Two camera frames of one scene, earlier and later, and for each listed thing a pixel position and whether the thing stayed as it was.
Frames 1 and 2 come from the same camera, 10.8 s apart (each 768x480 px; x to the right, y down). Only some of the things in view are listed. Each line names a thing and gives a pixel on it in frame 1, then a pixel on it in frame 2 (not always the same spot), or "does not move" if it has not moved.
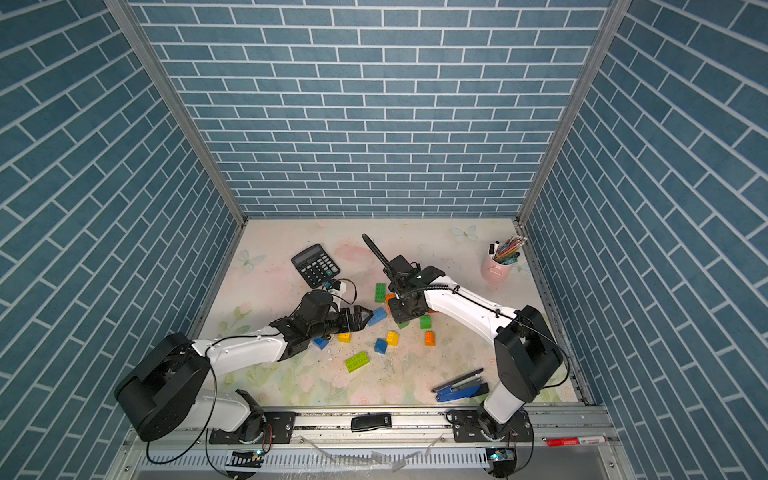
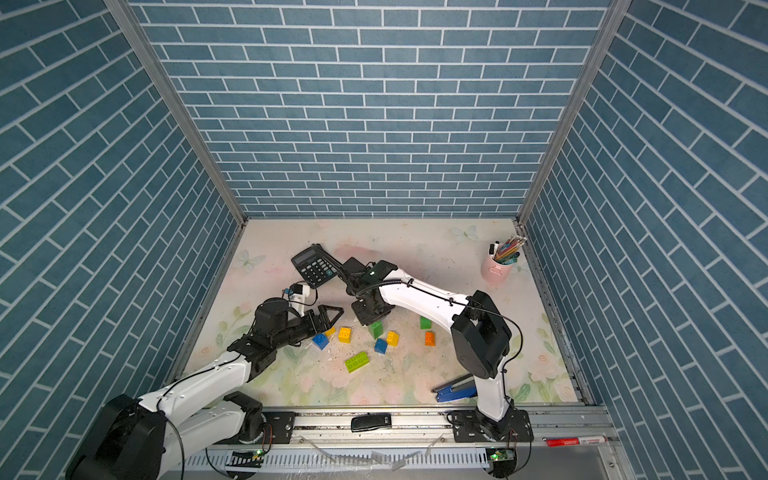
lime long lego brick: (357, 361) does not move
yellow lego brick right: (392, 338) does not move
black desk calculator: (316, 266) does not move
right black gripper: (397, 315) -> (358, 310)
